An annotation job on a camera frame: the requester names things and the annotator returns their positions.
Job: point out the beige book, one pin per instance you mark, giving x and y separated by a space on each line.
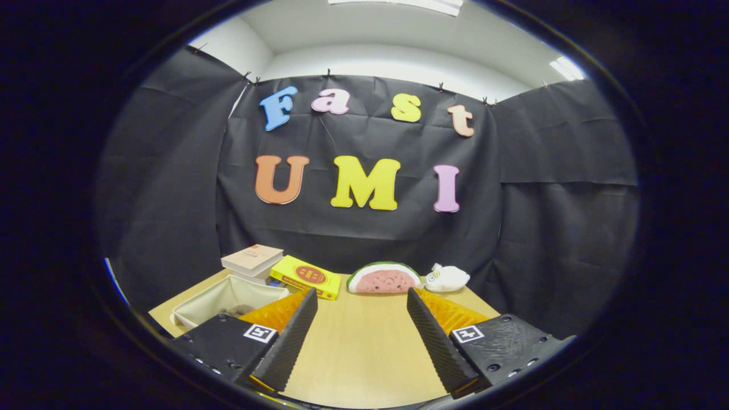
253 257

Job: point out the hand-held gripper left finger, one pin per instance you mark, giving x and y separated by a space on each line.
290 341

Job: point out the black backdrop cloth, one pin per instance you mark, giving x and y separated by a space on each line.
364 239

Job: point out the brown suede shoe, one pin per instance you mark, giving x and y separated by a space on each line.
236 311

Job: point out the small ceiling light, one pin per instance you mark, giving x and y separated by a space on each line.
566 68

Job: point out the long ceiling light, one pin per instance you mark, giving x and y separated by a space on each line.
410 4

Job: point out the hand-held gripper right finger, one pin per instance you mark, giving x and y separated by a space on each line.
435 344

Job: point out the white plush toy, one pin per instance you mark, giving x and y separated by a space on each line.
450 278

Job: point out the watermelon slice plush toy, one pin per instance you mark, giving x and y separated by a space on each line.
383 280

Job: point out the cream fabric storage box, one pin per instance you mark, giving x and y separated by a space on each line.
228 293

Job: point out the yellow book with red circle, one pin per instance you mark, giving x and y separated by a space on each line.
304 276

